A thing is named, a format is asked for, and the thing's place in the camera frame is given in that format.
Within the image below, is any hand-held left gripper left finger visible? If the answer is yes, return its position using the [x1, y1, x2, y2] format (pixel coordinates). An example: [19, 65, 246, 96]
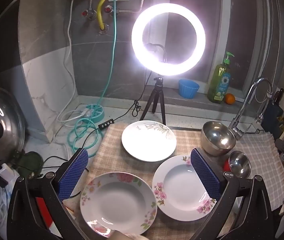
[6, 148, 90, 240]

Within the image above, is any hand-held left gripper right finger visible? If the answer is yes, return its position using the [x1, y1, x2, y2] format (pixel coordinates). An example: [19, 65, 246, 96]
[190, 148, 276, 240]

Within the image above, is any white plate pink blossom print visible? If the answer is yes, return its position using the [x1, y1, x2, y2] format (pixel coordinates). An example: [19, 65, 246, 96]
[152, 155, 218, 222]

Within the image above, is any small steel bowl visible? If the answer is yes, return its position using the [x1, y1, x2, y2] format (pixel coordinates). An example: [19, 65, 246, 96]
[223, 151, 251, 178]

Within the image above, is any large steel bowl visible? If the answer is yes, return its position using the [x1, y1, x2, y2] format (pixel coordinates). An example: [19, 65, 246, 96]
[200, 121, 237, 157]

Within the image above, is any white plate pink rose print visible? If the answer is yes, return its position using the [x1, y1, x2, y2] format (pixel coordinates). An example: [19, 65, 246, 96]
[80, 172, 157, 238]

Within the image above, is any white plate green leaf print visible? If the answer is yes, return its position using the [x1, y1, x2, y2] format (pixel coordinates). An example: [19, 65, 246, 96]
[121, 120, 177, 162]

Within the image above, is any dark knife block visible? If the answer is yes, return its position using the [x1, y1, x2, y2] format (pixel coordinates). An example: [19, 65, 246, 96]
[264, 89, 284, 140]

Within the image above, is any red booklet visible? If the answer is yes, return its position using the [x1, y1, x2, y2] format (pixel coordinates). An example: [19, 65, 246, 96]
[36, 196, 55, 228]

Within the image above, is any dark green object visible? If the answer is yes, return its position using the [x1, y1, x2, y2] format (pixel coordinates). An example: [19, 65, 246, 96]
[14, 151, 44, 180]

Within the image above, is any beige checked cloth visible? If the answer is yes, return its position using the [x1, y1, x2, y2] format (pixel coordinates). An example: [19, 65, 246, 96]
[66, 123, 284, 240]

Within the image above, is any chrome kitchen faucet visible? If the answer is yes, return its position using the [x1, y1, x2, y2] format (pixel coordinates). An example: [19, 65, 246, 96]
[228, 77, 273, 140]

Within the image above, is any teal power strip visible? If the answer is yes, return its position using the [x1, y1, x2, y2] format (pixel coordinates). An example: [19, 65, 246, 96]
[78, 104, 105, 123]

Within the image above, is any blue ribbed cup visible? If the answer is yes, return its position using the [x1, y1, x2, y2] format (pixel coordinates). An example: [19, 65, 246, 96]
[178, 79, 200, 98]

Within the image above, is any green dish soap bottle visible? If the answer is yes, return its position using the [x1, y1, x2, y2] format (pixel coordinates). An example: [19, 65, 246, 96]
[207, 52, 235, 103]

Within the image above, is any steel pot lid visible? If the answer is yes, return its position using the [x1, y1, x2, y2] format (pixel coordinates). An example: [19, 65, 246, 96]
[0, 87, 27, 170]

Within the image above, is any black mini tripod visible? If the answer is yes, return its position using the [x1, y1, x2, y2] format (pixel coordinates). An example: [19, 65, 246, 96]
[139, 76, 167, 125]

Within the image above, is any red-capped water valve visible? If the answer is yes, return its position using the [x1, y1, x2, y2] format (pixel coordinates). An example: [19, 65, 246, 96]
[81, 9, 97, 20]
[104, 5, 120, 17]

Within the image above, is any pull-out spray hose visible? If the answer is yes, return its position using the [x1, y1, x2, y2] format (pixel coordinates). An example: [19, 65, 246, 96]
[255, 90, 273, 124]

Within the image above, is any black cable with inline remote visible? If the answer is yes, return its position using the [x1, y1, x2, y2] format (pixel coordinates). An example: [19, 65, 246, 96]
[42, 71, 153, 198]

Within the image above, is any teal power cable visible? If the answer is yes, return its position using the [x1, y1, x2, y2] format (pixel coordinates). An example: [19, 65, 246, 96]
[67, 1, 119, 157]

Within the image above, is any white cable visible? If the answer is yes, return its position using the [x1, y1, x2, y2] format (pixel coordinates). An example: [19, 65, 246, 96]
[57, 0, 82, 130]

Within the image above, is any white ring light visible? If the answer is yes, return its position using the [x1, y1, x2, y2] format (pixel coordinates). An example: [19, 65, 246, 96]
[131, 3, 206, 76]

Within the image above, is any yellow hose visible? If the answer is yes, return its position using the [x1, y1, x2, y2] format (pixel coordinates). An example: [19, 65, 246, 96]
[97, 0, 112, 30]

